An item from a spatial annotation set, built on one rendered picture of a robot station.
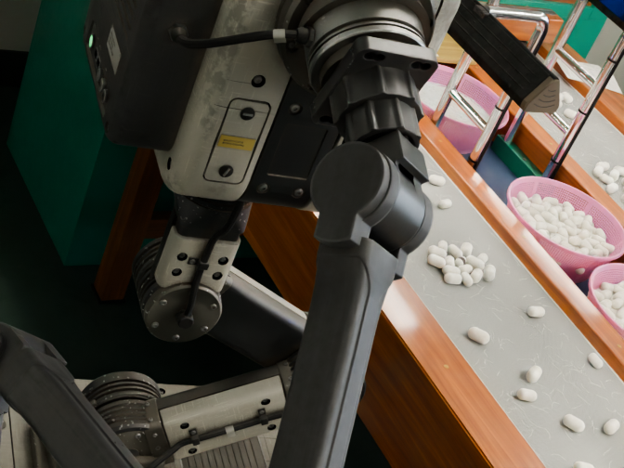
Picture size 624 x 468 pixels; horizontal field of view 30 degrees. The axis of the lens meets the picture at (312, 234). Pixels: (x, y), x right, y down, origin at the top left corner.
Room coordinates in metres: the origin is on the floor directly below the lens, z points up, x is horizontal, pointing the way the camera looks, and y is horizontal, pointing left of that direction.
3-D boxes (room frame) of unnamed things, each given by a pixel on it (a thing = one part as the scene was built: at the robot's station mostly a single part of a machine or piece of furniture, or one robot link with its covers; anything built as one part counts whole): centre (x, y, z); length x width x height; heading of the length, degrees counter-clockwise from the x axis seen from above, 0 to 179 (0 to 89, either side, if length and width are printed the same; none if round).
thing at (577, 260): (2.13, -0.46, 0.72); 0.27 x 0.27 x 0.10
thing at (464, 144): (2.45, -0.17, 0.72); 0.27 x 0.27 x 0.10
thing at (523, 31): (2.88, -0.24, 0.83); 0.30 x 0.06 x 0.07; 132
